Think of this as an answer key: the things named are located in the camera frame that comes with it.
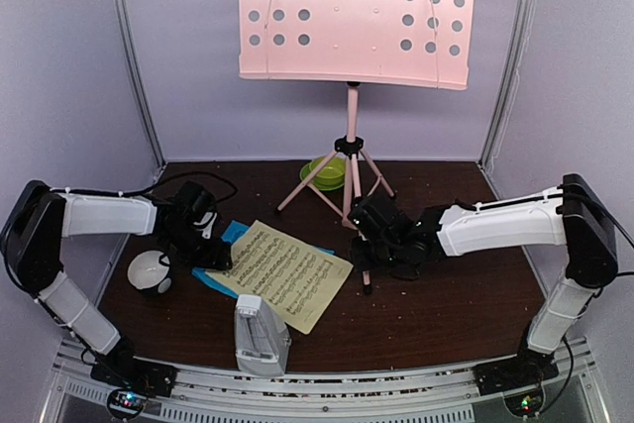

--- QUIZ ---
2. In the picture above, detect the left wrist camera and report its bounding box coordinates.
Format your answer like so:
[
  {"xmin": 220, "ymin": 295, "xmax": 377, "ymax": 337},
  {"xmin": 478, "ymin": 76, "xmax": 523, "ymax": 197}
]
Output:
[{"xmin": 194, "ymin": 211, "xmax": 218, "ymax": 240}]

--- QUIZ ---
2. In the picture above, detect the left aluminium frame post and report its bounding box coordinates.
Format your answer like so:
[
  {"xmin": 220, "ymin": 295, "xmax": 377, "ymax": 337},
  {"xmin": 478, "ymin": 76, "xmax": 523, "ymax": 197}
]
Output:
[{"xmin": 113, "ymin": 0, "xmax": 166, "ymax": 169}]

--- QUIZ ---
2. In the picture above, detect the green plastic saucer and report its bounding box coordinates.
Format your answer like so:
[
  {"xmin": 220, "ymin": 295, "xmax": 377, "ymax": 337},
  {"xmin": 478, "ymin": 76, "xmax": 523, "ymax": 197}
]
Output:
[{"xmin": 311, "ymin": 166, "xmax": 345, "ymax": 191}]

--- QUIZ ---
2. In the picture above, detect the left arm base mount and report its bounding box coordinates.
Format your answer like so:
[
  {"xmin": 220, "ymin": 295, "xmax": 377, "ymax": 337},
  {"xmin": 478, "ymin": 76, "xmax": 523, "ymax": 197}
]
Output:
[{"xmin": 90, "ymin": 360, "xmax": 177, "ymax": 421}]

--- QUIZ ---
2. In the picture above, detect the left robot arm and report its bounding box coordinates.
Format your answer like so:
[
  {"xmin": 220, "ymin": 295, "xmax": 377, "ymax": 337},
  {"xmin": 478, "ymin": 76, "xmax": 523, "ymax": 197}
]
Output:
[{"xmin": 1, "ymin": 174, "xmax": 233, "ymax": 387}]

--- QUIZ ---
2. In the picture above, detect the green plastic bowl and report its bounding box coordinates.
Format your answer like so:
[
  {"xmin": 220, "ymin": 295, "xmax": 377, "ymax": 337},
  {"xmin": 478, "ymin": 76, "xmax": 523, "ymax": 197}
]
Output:
[{"xmin": 313, "ymin": 157, "xmax": 346, "ymax": 188}]

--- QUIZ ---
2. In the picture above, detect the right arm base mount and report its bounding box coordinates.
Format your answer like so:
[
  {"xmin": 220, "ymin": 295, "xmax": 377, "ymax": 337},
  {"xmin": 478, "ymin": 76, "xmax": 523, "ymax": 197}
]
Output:
[{"xmin": 474, "ymin": 359, "xmax": 559, "ymax": 418}]

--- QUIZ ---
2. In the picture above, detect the yellow sheet music page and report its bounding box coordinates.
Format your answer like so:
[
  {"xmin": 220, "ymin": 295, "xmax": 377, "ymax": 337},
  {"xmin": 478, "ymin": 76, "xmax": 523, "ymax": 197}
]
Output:
[{"xmin": 206, "ymin": 221, "xmax": 353, "ymax": 335}]

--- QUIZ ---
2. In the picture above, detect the pink music stand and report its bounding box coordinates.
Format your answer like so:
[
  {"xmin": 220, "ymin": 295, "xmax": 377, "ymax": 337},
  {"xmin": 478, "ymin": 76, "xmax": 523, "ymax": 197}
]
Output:
[{"xmin": 237, "ymin": 0, "xmax": 479, "ymax": 294}]

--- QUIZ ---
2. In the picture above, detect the right aluminium frame post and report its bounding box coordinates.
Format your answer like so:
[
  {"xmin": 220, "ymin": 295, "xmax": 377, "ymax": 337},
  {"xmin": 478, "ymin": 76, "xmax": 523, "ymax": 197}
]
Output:
[{"xmin": 479, "ymin": 0, "xmax": 536, "ymax": 174}]

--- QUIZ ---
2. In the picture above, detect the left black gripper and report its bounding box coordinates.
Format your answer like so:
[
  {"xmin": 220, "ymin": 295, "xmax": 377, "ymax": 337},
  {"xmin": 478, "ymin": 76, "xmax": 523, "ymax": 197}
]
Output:
[{"xmin": 163, "ymin": 224, "xmax": 232, "ymax": 270}]

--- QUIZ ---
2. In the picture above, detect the blue sheet music page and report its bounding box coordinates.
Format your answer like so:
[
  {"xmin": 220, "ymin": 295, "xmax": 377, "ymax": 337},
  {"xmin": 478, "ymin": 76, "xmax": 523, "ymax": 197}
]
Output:
[{"xmin": 194, "ymin": 221, "xmax": 347, "ymax": 303}]

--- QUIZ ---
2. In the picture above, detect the aluminium frame post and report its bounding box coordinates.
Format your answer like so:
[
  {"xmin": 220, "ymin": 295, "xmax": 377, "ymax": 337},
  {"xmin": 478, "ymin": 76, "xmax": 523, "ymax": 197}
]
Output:
[
  {"xmin": 479, "ymin": 0, "xmax": 536, "ymax": 174},
  {"xmin": 113, "ymin": 0, "xmax": 166, "ymax": 169}
]

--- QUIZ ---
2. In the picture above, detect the white metronome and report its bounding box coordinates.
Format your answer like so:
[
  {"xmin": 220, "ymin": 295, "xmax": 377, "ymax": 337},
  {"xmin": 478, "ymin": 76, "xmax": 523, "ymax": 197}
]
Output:
[{"xmin": 234, "ymin": 294, "xmax": 291, "ymax": 377}]

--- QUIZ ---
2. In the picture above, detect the front aluminium rail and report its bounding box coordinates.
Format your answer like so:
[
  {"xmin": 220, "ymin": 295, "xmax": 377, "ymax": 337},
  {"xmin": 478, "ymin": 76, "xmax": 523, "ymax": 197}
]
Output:
[{"xmin": 35, "ymin": 338, "xmax": 617, "ymax": 422}]

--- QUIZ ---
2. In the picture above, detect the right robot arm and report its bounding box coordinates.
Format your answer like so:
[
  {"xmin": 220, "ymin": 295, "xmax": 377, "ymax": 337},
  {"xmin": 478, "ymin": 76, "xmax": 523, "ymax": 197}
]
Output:
[{"xmin": 348, "ymin": 173, "xmax": 623, "ymax": 385}]

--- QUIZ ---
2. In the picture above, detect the white and navy bowl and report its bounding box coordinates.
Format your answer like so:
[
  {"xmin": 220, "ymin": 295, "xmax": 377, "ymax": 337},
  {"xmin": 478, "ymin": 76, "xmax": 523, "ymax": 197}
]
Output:
[{"xmin": 127, "ymin": 251, "xmax": 172, "ymax": 296}]

